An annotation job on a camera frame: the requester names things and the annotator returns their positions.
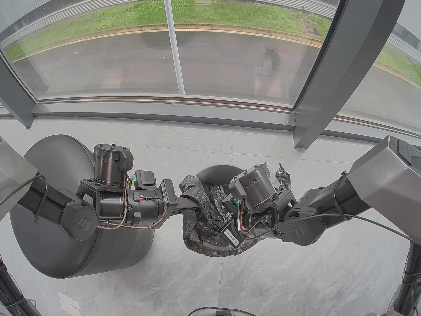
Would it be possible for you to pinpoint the window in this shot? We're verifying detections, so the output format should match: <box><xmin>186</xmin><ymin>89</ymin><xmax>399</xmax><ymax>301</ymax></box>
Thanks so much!
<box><xmin>0</xmin><ymin>0</ymin><xmax>421</xmax><ymax>149</ymax></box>

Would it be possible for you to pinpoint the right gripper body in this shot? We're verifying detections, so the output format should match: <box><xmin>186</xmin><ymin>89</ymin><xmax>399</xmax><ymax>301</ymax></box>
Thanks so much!
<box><xmin>222</xmin><ymin>211</ymin><xmax>279</xmax><ymax>249</ymax></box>

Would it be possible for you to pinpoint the dark grey round chair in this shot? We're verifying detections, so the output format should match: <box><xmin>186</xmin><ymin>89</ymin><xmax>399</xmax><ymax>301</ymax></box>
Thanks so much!
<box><xmin>9</xmin><ymin>134</ymin><xmax>156</xmax><ymax>279</ymax></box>

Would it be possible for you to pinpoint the dark grey trash bin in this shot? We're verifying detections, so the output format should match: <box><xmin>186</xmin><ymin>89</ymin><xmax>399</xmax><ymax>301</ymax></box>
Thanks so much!
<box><xmin>194</xmin><ymin>165</ymin><xmax>246</xmax><ymax>191</ymax></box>

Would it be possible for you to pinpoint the black plastic bag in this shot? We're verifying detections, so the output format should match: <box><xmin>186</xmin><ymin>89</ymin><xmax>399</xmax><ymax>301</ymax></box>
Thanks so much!
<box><xmin>179</xmin><ymin>161</ymin><xmax>292</xmax><ymax>258</ymax></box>

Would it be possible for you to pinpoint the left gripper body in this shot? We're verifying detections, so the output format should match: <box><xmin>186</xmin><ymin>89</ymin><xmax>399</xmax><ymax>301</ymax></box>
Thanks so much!
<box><xmin>99</xmin><ymin>179</ymin><xmax>178</xmax><ymax>226</ymax></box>

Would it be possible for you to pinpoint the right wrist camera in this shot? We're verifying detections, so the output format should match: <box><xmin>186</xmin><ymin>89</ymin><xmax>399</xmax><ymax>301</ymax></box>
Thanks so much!
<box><xmin>221</xmin><ymin>193</ymin><xmax>239</xmax><ymax>214</ymax></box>

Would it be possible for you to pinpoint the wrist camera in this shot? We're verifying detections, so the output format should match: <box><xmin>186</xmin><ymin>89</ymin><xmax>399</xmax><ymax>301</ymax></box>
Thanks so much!
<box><xmin>133</xmin><ymin>169</ymin><xmax>157</xmax><ymax>191</ymax></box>
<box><xmin>221</xmin><ymin>193</ymin><xmax>239</xmax><ymax>214</ymax></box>

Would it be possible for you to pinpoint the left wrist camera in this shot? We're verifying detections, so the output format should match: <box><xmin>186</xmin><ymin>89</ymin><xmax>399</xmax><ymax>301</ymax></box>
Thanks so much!
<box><xmin>133</xmin><ymin>169</ymin><xmax>157</xmax><ymax>191</ymax></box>

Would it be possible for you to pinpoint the black cable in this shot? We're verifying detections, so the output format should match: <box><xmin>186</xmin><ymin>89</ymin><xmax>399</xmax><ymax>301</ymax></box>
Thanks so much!
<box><xmin>285</xmin><ymin>213</ymin><xmax>421</xmax><ymax>244</ymax></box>
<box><xmin>0</xmin><ymin>174</ymin><xmax>45</xmax><ymax>206</ymax></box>

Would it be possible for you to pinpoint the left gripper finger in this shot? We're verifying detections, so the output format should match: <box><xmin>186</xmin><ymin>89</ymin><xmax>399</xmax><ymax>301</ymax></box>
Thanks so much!
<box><xmin>177</xmin><ymin>196</ymin><xmax>204</xmax><ymax>211</ymax></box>

